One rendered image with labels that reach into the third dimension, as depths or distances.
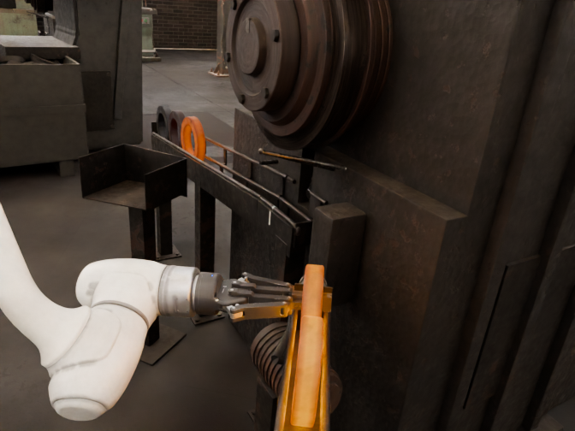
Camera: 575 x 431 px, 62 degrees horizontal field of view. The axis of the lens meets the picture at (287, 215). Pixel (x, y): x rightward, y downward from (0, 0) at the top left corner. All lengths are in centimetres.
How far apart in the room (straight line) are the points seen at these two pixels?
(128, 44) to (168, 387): 288
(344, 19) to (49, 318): 72
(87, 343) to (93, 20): 335
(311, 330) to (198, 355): 121
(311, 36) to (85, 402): 75
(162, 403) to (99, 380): 96
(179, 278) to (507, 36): 68
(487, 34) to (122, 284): 75
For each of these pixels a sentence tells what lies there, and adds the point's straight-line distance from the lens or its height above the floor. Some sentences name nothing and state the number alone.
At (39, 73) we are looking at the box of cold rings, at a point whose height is 69.
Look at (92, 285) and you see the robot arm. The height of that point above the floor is 75.
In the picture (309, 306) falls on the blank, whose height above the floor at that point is 77.
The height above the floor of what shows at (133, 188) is 59.
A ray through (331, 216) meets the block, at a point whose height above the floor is 80.
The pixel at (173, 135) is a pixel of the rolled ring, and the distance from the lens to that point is 214.
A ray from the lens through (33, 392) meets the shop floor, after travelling 185.
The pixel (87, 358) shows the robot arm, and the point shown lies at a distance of 77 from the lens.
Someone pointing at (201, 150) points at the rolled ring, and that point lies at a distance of 183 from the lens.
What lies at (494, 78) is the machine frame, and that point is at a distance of 92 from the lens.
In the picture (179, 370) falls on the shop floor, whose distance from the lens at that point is 182.
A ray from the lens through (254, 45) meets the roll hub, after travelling 110.
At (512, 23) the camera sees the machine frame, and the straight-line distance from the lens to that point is 91.
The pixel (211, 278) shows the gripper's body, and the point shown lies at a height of 77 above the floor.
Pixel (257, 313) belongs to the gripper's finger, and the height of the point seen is 73.
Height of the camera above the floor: 122
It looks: 24 degrees down
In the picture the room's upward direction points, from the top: 5 degrees clockwise
